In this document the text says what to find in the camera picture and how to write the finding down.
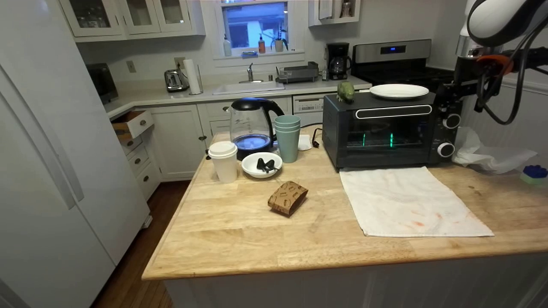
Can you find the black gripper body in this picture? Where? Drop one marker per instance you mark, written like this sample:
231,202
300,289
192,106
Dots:
478,77

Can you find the white oven knob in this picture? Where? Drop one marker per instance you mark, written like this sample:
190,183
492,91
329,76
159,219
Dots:
445,149
452,120

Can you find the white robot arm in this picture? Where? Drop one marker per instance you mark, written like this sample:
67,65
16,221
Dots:
495,40

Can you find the white plate on oven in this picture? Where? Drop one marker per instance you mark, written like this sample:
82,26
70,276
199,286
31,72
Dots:
397,91

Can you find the black toaster oven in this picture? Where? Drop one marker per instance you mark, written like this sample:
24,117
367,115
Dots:
372,132

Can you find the green avocado on oven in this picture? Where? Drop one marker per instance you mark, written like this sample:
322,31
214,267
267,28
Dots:
346,91

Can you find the stainless steel stove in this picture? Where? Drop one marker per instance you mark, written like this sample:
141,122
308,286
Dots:
397,62

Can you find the crumpled white paper bag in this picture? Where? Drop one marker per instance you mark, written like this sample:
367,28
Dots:
469,151

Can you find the blue and green sponge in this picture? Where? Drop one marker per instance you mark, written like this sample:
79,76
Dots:
534,175

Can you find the black coffee maker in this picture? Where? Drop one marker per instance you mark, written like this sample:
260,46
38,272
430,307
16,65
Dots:
338,60

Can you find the black dish rack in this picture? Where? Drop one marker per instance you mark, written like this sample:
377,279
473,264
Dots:
298,74

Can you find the stacked teal cups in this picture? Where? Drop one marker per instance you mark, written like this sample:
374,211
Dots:
288,132

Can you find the kitchen sink faucet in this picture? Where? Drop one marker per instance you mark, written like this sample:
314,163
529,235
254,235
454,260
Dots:
250,72

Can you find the brown bread slice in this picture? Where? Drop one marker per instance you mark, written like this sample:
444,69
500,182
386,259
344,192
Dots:
286,197

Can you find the glass electric kettle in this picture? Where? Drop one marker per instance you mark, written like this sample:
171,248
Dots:
250,125

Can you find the white bowl with dark items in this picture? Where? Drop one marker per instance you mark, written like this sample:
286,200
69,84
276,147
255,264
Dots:
262,165

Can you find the kitchen window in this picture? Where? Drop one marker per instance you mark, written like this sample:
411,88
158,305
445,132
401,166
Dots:
254,28

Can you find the white lidded cup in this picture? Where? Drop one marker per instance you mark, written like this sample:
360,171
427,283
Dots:
223,156

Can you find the paper towel roll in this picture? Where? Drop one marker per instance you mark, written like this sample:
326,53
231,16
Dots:
192,76

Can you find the silver toaster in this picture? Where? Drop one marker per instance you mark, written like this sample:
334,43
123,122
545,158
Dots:
175,81

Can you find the open wooden drawer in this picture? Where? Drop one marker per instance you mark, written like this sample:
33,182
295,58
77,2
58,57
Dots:
132,125

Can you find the white upper glass cabinet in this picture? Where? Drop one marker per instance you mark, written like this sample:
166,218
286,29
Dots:
132,19

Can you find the white refrigerator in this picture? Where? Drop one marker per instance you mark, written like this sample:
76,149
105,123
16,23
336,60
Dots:
69,202

